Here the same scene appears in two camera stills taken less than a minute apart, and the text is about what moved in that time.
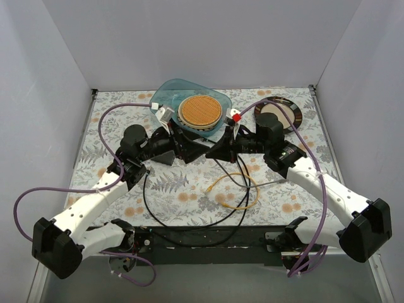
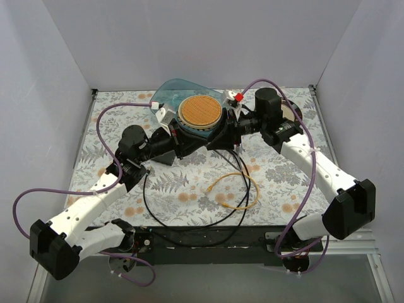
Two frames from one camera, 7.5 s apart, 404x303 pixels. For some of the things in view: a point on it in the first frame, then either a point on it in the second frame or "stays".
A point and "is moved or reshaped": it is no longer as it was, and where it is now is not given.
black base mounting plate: [205, 245] stays
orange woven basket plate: [199, 112] stays
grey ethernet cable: [284, 180] is moved or reshaped
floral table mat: [218, 192] stays
